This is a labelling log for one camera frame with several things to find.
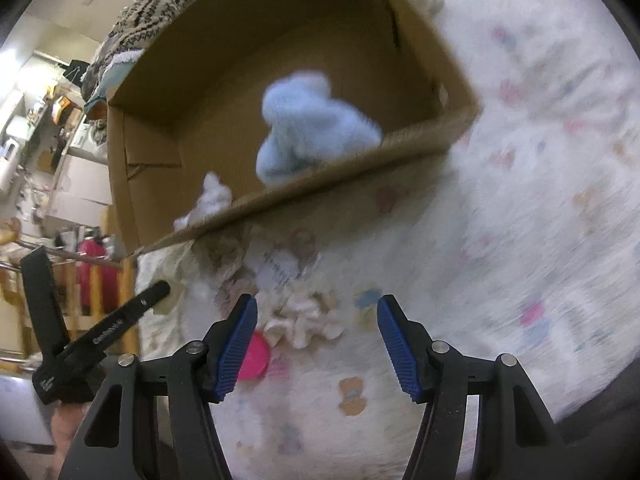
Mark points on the pink round lid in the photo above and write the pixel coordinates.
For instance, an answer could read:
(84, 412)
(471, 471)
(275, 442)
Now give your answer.
(259, 357)

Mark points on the beige lace cloth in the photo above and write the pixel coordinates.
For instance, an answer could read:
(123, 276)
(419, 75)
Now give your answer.
(225, 260)

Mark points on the patterned knit sweater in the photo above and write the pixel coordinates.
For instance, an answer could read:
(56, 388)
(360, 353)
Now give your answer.
(145, 15)

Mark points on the white paper tag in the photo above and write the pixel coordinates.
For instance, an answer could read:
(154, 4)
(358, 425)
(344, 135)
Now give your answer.
(285, 267)

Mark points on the brown cardboard box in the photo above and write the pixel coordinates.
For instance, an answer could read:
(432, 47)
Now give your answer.
(310, 35)

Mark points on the person's left hand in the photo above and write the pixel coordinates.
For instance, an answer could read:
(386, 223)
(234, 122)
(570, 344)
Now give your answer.
(69, 430)

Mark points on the printed blanket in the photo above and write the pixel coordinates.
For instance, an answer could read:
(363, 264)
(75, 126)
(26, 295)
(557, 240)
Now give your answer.
(525, 210)

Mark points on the cluttered storage shelf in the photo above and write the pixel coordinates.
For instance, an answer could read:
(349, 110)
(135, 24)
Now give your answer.
(45, 110)

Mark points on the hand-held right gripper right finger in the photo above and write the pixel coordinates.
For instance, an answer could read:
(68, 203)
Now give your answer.
(400, 355)

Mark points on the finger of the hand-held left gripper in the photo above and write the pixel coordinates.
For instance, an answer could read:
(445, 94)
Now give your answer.
(42, 300)
(125, 315)

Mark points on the cream fluffy cloth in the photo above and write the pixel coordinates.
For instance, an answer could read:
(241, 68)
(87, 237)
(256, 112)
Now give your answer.
(300, 320)

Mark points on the wooden clothes rack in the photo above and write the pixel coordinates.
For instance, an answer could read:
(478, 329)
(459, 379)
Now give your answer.
(60, 252)

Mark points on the white storage boxes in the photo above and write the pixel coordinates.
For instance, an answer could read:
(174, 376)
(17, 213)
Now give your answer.
(80, 185)

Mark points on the red hanging garment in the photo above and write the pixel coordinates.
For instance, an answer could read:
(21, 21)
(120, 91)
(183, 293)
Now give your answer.
(89, 275)

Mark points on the light blue fluffy plush cloth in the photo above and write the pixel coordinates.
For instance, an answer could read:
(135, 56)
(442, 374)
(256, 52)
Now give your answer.
(310, 125)

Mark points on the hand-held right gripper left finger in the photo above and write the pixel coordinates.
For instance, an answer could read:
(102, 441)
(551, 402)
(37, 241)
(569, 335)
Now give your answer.
(235, 355)

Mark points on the white fluffy cloth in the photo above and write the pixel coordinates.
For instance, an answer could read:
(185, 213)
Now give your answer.
(212, 200)

